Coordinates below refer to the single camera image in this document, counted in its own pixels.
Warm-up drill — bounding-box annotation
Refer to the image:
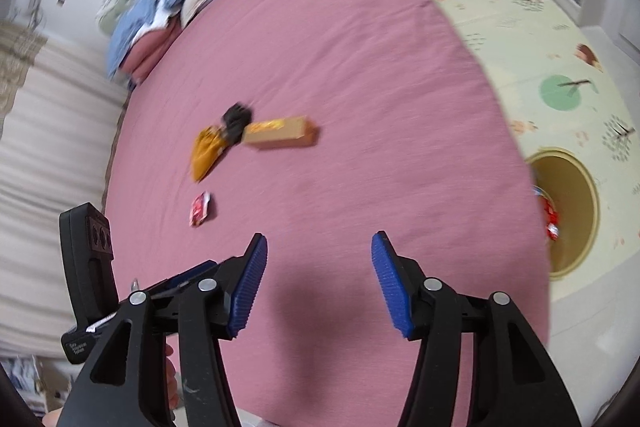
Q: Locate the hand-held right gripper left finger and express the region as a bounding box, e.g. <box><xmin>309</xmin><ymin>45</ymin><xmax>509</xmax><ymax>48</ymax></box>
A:
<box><xmin>55</xmin><ymin>233</ymin><xmax>268</xmax><ymax>427</ymax></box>

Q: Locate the person's left hand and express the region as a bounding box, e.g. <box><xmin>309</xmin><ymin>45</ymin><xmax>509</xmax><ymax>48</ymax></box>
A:
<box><xmin>164</xmin><ymin>341</ymin><xmax>180</xmax><ymax>413</ymax></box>

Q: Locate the black cloth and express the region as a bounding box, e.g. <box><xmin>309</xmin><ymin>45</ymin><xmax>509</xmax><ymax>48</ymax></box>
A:
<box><xmin>221</xmin><ymin>103</ymin><xmax>253</xmax><ymax>142</ymax></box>

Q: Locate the small red white packet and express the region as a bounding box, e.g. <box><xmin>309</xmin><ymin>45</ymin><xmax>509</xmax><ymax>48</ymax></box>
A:
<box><xmin>188</xmin><ymin>191</ymin><xmax>213</xmax><ymax>228</ymax></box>

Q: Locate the gold trash bin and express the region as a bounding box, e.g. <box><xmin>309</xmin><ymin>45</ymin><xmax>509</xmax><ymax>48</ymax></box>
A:
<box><xmin>525</xmin><ymin>148</ymin><xmax>601</xmax><ymax>282</ymax></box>

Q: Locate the red cloth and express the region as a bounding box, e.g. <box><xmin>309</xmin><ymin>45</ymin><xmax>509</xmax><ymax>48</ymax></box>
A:
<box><xmin>540</xmin><ymin>197</ymin><xmax>562</xmax><ymax>242</ymax></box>

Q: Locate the tree print play mat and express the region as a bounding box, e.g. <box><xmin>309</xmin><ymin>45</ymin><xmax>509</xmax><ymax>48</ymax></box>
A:
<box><xmin>400</xmin><ymin>0</ymin><xmax>640</xmax><ymax>283</ymax></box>

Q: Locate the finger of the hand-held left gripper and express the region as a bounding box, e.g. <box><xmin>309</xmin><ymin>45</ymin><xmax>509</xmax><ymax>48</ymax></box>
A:
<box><xmin>131</xmin><ymin>258</ymin><xmax>236</xmax><ymax>303</ymax></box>

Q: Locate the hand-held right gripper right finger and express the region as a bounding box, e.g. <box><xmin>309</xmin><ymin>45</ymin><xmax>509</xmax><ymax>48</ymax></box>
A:
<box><xmin>371</xmin><ymin>231</ymin><xmax>583</xmax><ymax>427</ymax></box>

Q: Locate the yellow drawstring pouch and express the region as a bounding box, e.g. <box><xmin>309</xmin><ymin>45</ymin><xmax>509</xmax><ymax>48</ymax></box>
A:
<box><xmin>191</xmin><ymin>124</ymin><xmax>236</xmax><ymax>184</ymax></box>

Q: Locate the pink folded blanket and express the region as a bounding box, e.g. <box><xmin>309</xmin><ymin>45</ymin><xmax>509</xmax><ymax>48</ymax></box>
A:
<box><xmin>120</xmin><ymin>19</ymin><xmax>183</xmax><ymax>88</ymax></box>

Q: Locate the large gold box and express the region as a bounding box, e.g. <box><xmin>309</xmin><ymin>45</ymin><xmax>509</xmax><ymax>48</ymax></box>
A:
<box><xmin>241</xmin><ymin>115</ymin><xmax>318</xmax><ymax>151</ymax></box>

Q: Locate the beige curtain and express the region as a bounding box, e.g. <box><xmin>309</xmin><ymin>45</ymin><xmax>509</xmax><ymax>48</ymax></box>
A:
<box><xmin>0</xmin><ymin>19</ymin><xmax>131</xmax><ymax>358</ymax></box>

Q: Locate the cardboard box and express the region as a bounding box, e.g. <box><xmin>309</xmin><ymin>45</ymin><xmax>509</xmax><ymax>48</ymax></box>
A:
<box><xmin>0</xmin><ymin>354</ymin><xmax>71</xmax><ymax>418</ymax></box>

